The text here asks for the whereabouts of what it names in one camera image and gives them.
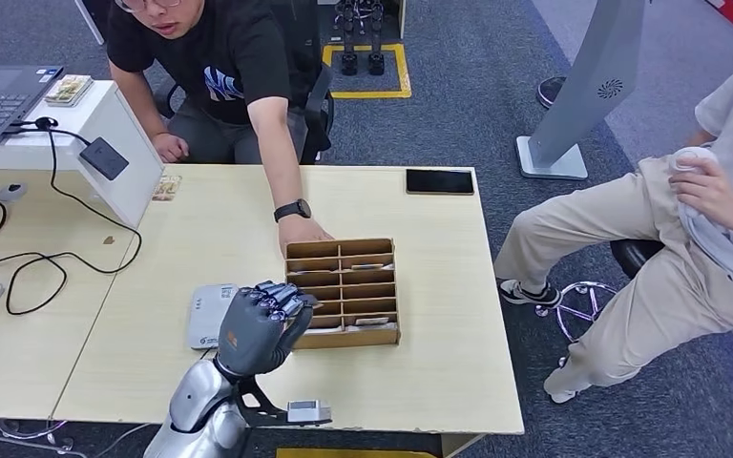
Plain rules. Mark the person's left hand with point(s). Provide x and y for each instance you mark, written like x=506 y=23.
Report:
x=300 y=231
x=711 y=189

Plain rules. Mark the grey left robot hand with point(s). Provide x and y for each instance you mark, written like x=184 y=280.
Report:
x=253 y=335

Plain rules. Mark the person's right hand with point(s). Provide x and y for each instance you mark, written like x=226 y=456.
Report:
x=170 y=148

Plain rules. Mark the white handheld remote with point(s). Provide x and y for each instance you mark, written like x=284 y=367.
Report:
x=695 y=155

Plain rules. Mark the yellow-brown ID card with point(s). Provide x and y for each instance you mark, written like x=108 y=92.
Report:
x=167 y=188

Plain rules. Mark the wooden slotted card box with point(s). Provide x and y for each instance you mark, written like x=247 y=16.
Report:
x=354 y=340

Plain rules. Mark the stack of yellow-brown cards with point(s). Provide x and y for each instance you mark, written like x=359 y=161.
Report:
x=68 y=89

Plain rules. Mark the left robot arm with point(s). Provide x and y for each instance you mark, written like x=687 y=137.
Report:
x=199 y=398

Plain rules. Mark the grey card reader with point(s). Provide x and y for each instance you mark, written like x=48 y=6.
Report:
x=205 y=316

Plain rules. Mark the person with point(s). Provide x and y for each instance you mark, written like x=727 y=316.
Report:
x=240 y=50
x=626 y=212

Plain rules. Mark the black wristwatch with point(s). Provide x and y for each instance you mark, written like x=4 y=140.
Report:
x=292 y=210

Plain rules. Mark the black square device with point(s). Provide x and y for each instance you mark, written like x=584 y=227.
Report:
x=104 y=158

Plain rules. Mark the black stool with chrome base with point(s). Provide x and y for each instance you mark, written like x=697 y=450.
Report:
x=633 y=256

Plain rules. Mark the black office chair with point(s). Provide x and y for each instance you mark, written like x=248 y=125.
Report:
x=321 y=114

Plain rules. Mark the black smartphone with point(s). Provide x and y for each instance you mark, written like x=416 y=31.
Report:
x=440 y=182

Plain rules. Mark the yellow floor tape square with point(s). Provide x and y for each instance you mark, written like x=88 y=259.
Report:
x=371 y=95

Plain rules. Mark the grey round desk grommet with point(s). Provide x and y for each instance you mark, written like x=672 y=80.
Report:
x=12 y=192

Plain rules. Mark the grey standing kiosk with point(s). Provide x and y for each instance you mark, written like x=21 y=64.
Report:
x=591 y=76

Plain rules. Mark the background humanoid robot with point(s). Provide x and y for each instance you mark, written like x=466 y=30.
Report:
x=349 y=63

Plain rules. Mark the dark round base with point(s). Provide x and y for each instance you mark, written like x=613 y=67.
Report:
x=548 y=92

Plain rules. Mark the wooden table leg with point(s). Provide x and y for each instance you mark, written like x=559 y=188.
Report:
x=461 y=447

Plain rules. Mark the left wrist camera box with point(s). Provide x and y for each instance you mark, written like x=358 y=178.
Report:
x=309 y=412

